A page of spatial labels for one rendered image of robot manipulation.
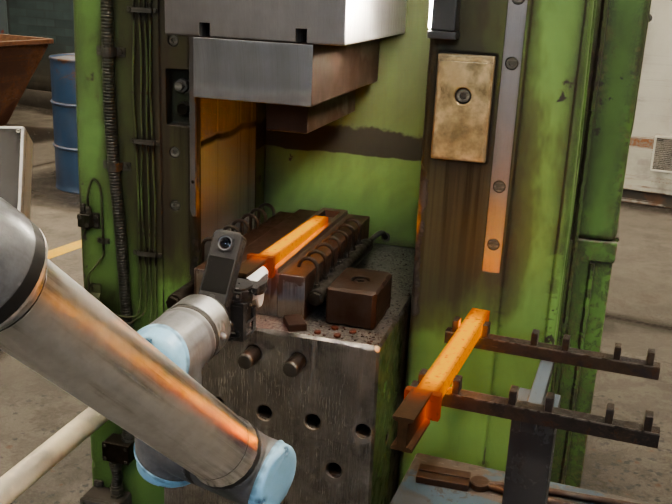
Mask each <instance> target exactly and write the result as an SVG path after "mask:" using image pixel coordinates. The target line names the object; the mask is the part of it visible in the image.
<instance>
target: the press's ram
mask: <svg viewBox="0 0 672 504"><path fill-rule="evenodd" d="M164 2H165V34H167V35H181V36H196V37H203V36H210V37H211V38H226V39H241V40H257V41H272V42H287V43H300V42H306V41H307V44H317V45H332V46H347V45H352V44H356V43H361V42H366V41H371V40H375V39H380V38H385V37H390V36H395V35H399V34H404V33H405V24H406V8H407V0H164Z"/></svg>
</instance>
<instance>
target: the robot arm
mask: <svg viewBox="0 0 672 504"><path fill-rule="evenodd" d="M246 242H247V240H246V238H245V237H244V236H243V235H242V234H240V233H239V232H234V231H229V230H223V229H218V230H216V231H215V232H214V235H213V239H212V243H211V246H210V250H209V254H208V258H207V262H206V265H205V269H204V273H203V277H202V281H201V285H200V288H199V292H198V294H193V295H189V296H186V297H184V298H183V299H181V300H180V301H179V302H177V303H176V304H175V305H173V306H172V307H171V308H169V309H168V310H167V311H166V312H165V313H163V314H162V315H161V316H160V317H158V318H157V319H156V320H154V321H153V322H152V323H150V324H149V325H147V326H145V327H143V328H141V329H140V330H138V331H137V332H136V331H135V330H134V329H132V328H131V327H130V326H129V325H128V324H126V323H125V322H124V321H123V320H122V319H120V318H119V317H118V316H117V315H116V314H114V313H113V312H112V311H111V310H109V309H108V308H107V307H106V306H105V305H103V304H102V303H101V302H100V301H99V300H97V299H96V298H95V297H94V296H92V295H91V294H90V293H89V292H88V291H86V290H85V289H84V288H83V287H82V286H80V285H79V284H78V283H77V282H76V281H74V280H73V279H72V278H71V277H69V276H68V275H67V274H66V273H65V272H63V271H62V270H61V269H60V268H59V267H57V266H56V265H55V264H54V263H52V262H51V261H50V260H49V259H48V248H47V242H46V239H45V236H44V234H43V232H42V231H41V230H40V229H39V228H38V227H37V226H36V225H35V224H34V223H33V222H32V221H31V220H29V219H28V218H27V217H26V216H25V215H24V214H23V213H21V212H20V211H19V210H17V209H16V208H15V207H13V206H12V205H11V204H9V203H8V202H7V201H5V200H4V199H2V198H1V197H0V349H1V350H2V351H4V352H5V353H7V354H8V355H10V356H11V357H13V358H15V359H16V360H18V361H19V362H21V363H22V364H24V365H25V366H27V367H28V368H30V369H32V370H33V371H35V372H36V373H38V374H39V375H41V376H42V377H44V378H45V379H47V380H48V381H50V382H52V383H53V384H55V385H56V386H58V387H59V388H61V389H62V390H64V391H65V392H67V393H69V394H70V395H72V396H73V397H75V398H76V399H78V400H79V401H81V402H82V403H84V404H86V405H87V406H89V407H90V408H92V409H93V410H95V411H96V412H98V413H99V414H101V415H103V416H104V417H106V418H107V419H109V420H110V421H112V422H113V423H115V424H116V425H118V426H120V427H121V428H123V429H124V430H126V431H127V432H129V433H130V434H132V435H133V436H135V443H134V456H135V459H136V466H137V470H138V472H139V474H140V475H141V476H142V477H143V478H144V479H145V480H146V481H147V482H149V483H151V484H153V485H156V486H162V487H166V488H177V487H183V486H186V485H189V484H194V485H197V486H199V487H202V488H204V489H206V490H208V491H211V492H213V493H215V494H217V495H219V496H222V497H224V498H226V499H228V500H231V501H233V502H235V503H237V504H280V503H281V502H282V501H283V500H284V498H285V496H286V495H287V493H288V491H289V488H290V486H291V484H292V482H293V479H294V475H295V471H296V454H295V451H294V449H293V448H292V447H291V446H290V445H288V444H286V443H284V441H283V440H276V439H273V438H271V437H269V436H267V435H265V434H263V433H262V432H260V431H259V430H258V429H257V428H256V427H254V426H253V425H252V424H251V423H249V421H247V420H246V419H244V418H242V417H240V416H238V415H237V414H236V413H234V412H233V411H232V410H231V409H229V408H228V407H227V406H226V405H225V404H223V403H222V402H221V401H220V400H219V399H217V398H216V397H215V396H214V395H212V394H211V393H210V392H209V391H208V390H206V389H205V388H204V387H203V386H202V368H203V367H204V366H205V365H206V364H207V363H208V362H209V361H210V360H211V359H212V358H213V357H214V356H217V355H218V354H219V353H220V350H221V349H222V348H223V347H224V345H225V344H226V343H227V342H228V341H239V342H244V341H245V340H246V339H247V338H248V337H249V336H250V335H251V334H252V333H253V332H254V331H255V330H256V305H252V301H253V300H254V299H255V300H256V304H257V307H261V306H262V304H263V300H264V293H265V291H266V290H267V286H268V270H267V269H266V267H264V266H262V267H261V268H259V269H258V270H256V271H255V272H254V273H252V274H251V275H250V276H248V277H247V278H245V277H244V279H242V278H238V274H239V270H240V266H241V262H242V258H243V254H244V250H245V246H246ZM250 323H251V330H250V331H249V332H248V333H247V329H248V328H249V327H250ZM232 337H235V338H232Z"/></svg>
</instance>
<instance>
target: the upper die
mask: <svg viewBox="0 0 672 504"><path fill-rule="evenodd" d="M379 42H380V39H375V40H371V41H366V42H361V43H356V44H352V45H347V46H332V45H317V44H307V41H306V42H300V43H287V42H272V41H257V40H241V39H226V38H211V37H210V36H203V37H196V36H194V37H193V85H194V97H199V98H210V99H222V100H234V101H245V102H257V103H269V104H280V105H292V106H303V107H312V106H315V105H317V104H320V103H322V102H325V101H327V100H330V99H333V98H335V97H338V96H340V95H343V94H345V93H348V92H351V91H353V90H356V89H358V88H361V87H363V86H366V85H369V84H371V83H374V82H376V81H377V77H378V59H379Z"/></svg>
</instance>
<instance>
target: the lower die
mask: <svg viewBox="0 0 672 504"><path fill-rule="evenodd" d="M324 210H329V211H337V212H340V213H339V214H337V215H336V216H335V217H334V218H333V219H331V220H330V221H329V222H328V223H326V224H325V225H324V226H323V227H322V228H320V229H319V230H318V231H317V232H315V233H314V234H313V235H312V236H311V237H309V238H308V239H307V240H306V241H304V242H303V243H302V244H301V245H300V246H298V247H297V248H296V249H295V250H294V251H292V252H291V253H290V254H289V255H287V256H286V257H285V258H284V259H283V260H281V261H280V262H279V263H278V264H276V265H275V276H274V277H273V278H269V277H268V286H267V290H266V291H265V293H264V300H263V304H262V306H261V307H257V304H256V300H255V299H254V300H253V301H252V305H256V313H258V314H265V315H271V316H278V317H283V316H284V315H297V314H301V315H302V317H303V319H304V320H305V319H306V318H307V317H308V315H309V314H310V313H311V312H312V311H313V310H314V309H315V308H316V307H317V306H314V305H312V304H309V299H308V296H309V293H310V292H311V291H312V288H314V287H313V283H314V282H315V265H314V263H313V262H311V261H308V260H306V261H304V262H302V264H301V267H297V264H298V261H299V260H300V259H301V258H303V257H306V255H307V253H308V252H309V251H311V250H313V249H314V248H315V246H316V245H317V244H319V243H321V242H322V241H323V239H324V238H325V237H327V236H329V235H330V233H331V232H332V231H334V230H336V229H337V227H338V226H339V225H340V224H343V222H344V221H345V220H346V219H348V218H355V219H357V220H358V221H359V222H360V223H361V227H362V229H361V240H362V239H365V238H367V239H368V238H369V222H370V217H369V216H361V215H352V214H348V210H341V209H333V208H324V207H323V208H322V209H320V210H319V211H311V210H302V209H299V210H298V211H296V212H295V213H289V212H281V211H279V212H278V213H276V214H275V216H273V217H270V218H269V219H267V222H263V223H261V224H260V225H259V228H258V229H256V227H255V228H254V229H252V230H251V231H250V232H249V233H246V234H245V235H243V236H244V237H245V238H246V240H247V242H246V246H245V250H244V254H243V258H242V262H241V264H242V263H243V262H245V261H246V260H247V254H249V253H255V254H260V253H261V252H263V251H264V250H265V249H267V248H268V247H270V246H271V245H273V244H274V243H276V242H277V241H278V240H280V239H281V238H283V237H284V236H286V235H287V234H289V233H290V232H292V231H293V230H294V229H296V228H297V227H299V226H300V225H302V224H303V223H305V222H306V221H307V220H309V219H310V218H312V217H313V216H315V215H317V216H318V215H319V214H320V213H322V212H323V211H324ZM347 224H349V225H351V226H352V227H353V228H354V230H355V245H357V244H356V241H357V240H358V225H357V223H356V222H354V221H349V222H348V223H347ZM340 230H343V231H345V232H346V233H347V235H348V237H349V247H348V252H349V251H350V247H351V245H352V231H351V230H350V229H349V228H348V227H342V228H341V229H340ZM333 236H335V237H337V238H338V239H339V240H340V241H341V243H342V258H344V257H343V254H344V252H345V236H344V235H343V234H341V233H335V234H334V235H333ZM326 243H329V244H330V245H331V246H332V247H333V248H334V251H335V260H334V266H335V265H336V264H337V263H336V262H337V259H338V243H337V242H336V241H335V240H333V239H329V240H327V241H326ZM318 250H321V251H322V252H324V253H325V255H326V257H327V274H328V272H330V271H329V268H330V266H331V250H330V249H329V248H328V247H326V246H321V247H319V248H318ZM310 257H312V258H314V259H315V260H316V261H317V262H318V264H319V282H320V280H322V278H321V276H322V274H323V257H322V256H321V255H320V254H318V253H313V254H311V256H310ZM342 258H341V259H342ZM206 262H207V260H206V261H204V262H203V263H201V264H200V265H198V266H197V267H195V268H194V294H198V292H199V288H200V285H201V281H202V277H203V273H204V269H205V265H206ZM335 267H336V266H335Z"/></svg>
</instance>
